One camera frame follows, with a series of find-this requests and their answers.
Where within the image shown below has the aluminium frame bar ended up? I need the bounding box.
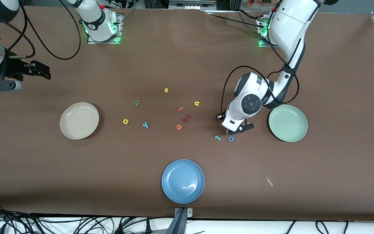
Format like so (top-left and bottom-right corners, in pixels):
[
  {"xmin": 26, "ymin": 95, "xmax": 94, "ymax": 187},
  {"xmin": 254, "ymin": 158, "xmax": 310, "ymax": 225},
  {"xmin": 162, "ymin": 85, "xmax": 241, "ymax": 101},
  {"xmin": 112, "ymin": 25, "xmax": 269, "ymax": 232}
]
[{"xmin": 168, "ymin": 0, "xmax": 217, "ymax": 10}]

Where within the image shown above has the grey metal camera post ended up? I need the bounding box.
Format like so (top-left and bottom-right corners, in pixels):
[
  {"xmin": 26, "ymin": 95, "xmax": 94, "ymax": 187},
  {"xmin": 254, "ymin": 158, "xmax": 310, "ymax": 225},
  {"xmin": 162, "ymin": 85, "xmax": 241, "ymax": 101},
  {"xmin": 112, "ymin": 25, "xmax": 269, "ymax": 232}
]
[{"xmin": 173, "ymin": 207, "xmax": 194, "ymax": 234}]

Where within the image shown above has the black base power cable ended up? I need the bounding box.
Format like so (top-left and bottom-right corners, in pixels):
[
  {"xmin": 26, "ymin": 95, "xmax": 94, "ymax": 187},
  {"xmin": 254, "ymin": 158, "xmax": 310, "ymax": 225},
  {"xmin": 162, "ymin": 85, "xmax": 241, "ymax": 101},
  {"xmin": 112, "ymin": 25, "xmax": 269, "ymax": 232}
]
[{"xmin": 203, "ymin": 10, "xmax": 265, "ymax": 28}]

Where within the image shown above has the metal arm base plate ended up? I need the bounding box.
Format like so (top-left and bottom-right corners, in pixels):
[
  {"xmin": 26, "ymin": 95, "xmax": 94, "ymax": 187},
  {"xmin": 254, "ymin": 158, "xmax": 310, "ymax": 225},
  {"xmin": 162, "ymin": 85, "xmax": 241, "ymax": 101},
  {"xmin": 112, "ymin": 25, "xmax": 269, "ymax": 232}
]
[
  {"xmin": 258, "ymin": 18, "xmax": 293, "ymax": 48},
  {"xmin": 87, "ymin": 15, "xmax": 122, "ymax": 44}
]

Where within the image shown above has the brown table cover sheet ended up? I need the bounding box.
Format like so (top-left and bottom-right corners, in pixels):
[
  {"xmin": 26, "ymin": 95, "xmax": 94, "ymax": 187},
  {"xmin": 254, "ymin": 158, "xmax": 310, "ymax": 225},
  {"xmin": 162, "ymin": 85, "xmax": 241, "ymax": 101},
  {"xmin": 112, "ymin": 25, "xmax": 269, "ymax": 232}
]
[{"xmin": 0, "ymin": 6, "xmax": 374, "ymax": 222}]

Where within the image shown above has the green round plate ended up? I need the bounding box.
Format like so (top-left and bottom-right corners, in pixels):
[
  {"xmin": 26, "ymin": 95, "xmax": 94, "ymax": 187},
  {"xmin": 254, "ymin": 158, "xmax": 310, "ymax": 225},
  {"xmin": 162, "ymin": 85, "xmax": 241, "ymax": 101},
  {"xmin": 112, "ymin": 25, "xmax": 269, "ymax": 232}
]
[{"xmin": 268, "ymin": 104, "xmax": 308, "ymax": 143}]

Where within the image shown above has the beige round plate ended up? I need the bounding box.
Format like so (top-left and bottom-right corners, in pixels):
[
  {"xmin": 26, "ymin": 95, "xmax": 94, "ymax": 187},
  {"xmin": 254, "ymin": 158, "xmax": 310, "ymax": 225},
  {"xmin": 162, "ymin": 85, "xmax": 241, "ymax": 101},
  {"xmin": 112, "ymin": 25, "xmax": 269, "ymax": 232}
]
[{"xmin": 60, "ymin": 102, "xmax": 100, "ymax": 140}]

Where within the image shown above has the blue round plate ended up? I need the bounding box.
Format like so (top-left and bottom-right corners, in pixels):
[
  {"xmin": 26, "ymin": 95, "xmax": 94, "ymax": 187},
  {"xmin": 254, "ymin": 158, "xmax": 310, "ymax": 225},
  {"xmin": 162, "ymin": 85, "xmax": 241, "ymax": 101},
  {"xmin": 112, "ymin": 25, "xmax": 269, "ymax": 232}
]
[{"xmin": 161, "ymin": 159, "xmax": 205, "ymax": 204}]

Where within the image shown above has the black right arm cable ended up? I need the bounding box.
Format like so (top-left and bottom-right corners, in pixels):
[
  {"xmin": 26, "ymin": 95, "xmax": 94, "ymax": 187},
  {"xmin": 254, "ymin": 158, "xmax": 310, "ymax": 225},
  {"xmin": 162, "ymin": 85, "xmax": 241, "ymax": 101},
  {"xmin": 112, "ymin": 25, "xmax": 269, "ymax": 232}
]
[{"xmin": 0, "ymin": 0, "xmax": 81, "ymax": 60}]

